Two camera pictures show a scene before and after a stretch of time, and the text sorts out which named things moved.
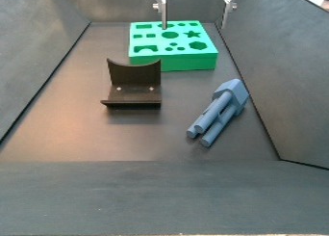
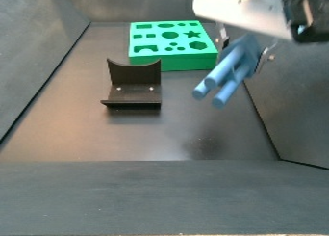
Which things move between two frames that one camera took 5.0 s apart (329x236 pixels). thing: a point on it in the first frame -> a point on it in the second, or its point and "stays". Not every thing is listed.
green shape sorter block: (179, 42) stays
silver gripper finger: (231, 7) -> (265, 57)
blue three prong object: (230, 99) -> (235, 67)
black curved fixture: (135, 85) stays
